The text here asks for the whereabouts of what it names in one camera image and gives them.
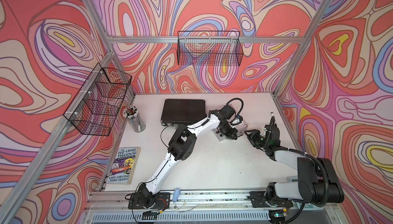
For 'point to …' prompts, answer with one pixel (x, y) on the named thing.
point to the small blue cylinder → (176, 195)
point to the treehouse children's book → (124, 166)
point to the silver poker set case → (238, 128)
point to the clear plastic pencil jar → (131, 113)
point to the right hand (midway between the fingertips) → (245, 136)
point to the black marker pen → (271, 115)
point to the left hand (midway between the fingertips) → (238, 138)
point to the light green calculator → (307, 206)
